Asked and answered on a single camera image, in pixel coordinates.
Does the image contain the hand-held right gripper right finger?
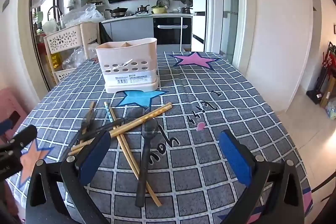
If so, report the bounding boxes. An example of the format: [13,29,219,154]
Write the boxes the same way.
[219,130,305,224]

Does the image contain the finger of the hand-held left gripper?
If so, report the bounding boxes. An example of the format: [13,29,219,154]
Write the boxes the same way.
[0,119,13,136]
[0,125,38,159]

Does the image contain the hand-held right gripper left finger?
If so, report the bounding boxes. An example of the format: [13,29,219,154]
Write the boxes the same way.
[25,130,111,224]

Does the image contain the black fork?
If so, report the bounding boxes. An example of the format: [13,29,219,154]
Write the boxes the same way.
[77,108,151,142]

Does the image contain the black spoon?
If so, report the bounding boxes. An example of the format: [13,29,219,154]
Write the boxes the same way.
[79,108,98,136]
[135,118,160,208]

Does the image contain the blue-tipped wooden chopstick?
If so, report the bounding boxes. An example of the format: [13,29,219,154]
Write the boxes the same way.
[104,101,162,207]

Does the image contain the cream plastic utensil holder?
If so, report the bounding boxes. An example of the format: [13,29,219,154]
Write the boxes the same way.
[95,38,160,94]

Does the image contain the pink plastic stool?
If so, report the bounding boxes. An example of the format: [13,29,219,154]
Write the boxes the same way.
[0,88,28,143]

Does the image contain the plaid star-print tablecloth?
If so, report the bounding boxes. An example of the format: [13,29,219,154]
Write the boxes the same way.
[5,51,314,224]

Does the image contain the yellow cooking oil bottle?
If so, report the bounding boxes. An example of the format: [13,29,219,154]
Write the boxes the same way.
[49,52,63,71]

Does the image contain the clear plastic bag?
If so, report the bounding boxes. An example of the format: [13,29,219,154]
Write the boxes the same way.
[62,43,100,69]

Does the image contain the black floor stand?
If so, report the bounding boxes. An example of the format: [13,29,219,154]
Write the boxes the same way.
[307,67,328,106]

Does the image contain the pale green bag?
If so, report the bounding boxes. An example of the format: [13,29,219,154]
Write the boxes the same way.
[325,105,336,120]

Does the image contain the cream plastic storage cart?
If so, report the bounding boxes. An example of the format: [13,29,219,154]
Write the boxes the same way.
[43,21,101,85]

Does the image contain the white plastic bag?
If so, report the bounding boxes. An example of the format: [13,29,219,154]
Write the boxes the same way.
[42,19,59,35]

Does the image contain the flat cardboard box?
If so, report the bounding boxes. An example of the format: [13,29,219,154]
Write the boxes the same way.
[319,80,336,109]

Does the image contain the black cloth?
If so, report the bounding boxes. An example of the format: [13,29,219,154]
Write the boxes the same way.
[98,22,114,44]

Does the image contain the black kitchen faucet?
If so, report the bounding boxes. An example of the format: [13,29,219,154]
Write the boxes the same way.
[47,6,63,29]

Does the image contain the grey kitchen counter cabinets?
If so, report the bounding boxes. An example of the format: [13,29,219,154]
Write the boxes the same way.
[101,13,193,46]

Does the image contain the clear crumpled plastic bags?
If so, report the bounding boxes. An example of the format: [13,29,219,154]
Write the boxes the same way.
[61,3,105,28]

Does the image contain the red hanging decoration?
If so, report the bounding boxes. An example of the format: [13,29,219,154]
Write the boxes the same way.
[323,42,336,71]

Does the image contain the sliding glass door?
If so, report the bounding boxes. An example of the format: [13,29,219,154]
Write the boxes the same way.
[205,0,247,67]

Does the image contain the black built-in oven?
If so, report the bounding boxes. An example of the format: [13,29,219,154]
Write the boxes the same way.
[153,17,192,46]

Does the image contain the black wok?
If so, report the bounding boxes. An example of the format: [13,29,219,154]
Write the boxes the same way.
[105,7,129,18]

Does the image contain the white refrigerator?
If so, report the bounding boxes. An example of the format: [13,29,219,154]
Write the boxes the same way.
[191,0,208,52]

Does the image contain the yellow bowl with greens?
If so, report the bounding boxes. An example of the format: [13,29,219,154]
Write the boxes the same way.
[151,3,168,14]

